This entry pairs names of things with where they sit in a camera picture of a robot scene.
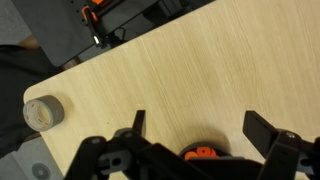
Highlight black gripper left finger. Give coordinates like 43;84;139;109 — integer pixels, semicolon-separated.
64;109;211;180

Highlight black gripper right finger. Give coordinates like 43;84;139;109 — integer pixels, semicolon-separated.
242;110;320;180

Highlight small orange disc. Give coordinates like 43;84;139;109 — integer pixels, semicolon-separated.
184;150;198;161

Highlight black bowl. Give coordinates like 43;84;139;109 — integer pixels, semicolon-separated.
179;141;234;161

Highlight grey cylinder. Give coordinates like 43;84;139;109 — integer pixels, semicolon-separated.
22;94;65;132

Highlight grey round floor disc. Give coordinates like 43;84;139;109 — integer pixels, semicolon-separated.
31;162;52;180

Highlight orange black clamp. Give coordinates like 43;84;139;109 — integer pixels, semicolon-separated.
81;4;100;24

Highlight black flat panel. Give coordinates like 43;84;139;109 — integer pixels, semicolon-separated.
11;0;161;68

